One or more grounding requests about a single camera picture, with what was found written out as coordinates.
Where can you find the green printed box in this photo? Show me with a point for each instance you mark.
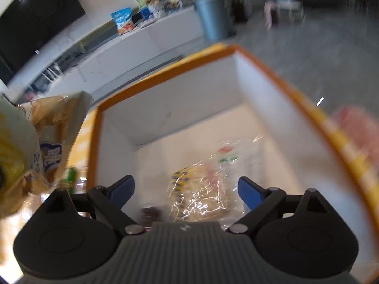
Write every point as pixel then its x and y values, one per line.
pixel 140 0

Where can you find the white round stool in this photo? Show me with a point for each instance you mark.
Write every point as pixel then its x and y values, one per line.
pixel 291 7

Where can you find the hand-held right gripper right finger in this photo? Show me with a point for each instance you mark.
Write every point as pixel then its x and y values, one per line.
pixel 250 192

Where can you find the orange cardboard box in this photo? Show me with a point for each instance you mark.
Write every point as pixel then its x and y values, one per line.
pixel 192 103

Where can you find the blurry pink object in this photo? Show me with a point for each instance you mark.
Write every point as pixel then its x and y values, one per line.
pixel 358 133

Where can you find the black flat television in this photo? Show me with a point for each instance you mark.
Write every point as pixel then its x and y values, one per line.
pixel 35 14

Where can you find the pale yellow snack packet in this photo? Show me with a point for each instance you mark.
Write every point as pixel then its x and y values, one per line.
pixel 14 153

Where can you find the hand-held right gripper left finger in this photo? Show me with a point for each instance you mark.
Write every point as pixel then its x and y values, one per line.
pixel 123 190

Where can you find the grey blue trash can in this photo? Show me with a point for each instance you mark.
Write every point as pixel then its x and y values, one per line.
pixel 213 17

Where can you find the small green bottle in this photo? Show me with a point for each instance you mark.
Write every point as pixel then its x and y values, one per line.
pixel 70 180

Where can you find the white marble console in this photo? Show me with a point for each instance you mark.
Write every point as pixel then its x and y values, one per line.
pixel 154 35

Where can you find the blue snack bag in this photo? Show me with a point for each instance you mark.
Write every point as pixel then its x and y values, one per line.
pixel 123 20

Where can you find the clear bread bun packet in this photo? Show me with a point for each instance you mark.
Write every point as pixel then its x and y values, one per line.
pixel 59 124

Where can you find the white router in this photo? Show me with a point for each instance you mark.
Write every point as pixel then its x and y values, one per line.
pixel 53 74

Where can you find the clear crinkly snack packet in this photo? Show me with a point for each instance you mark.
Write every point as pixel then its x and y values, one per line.
pixel 207 189

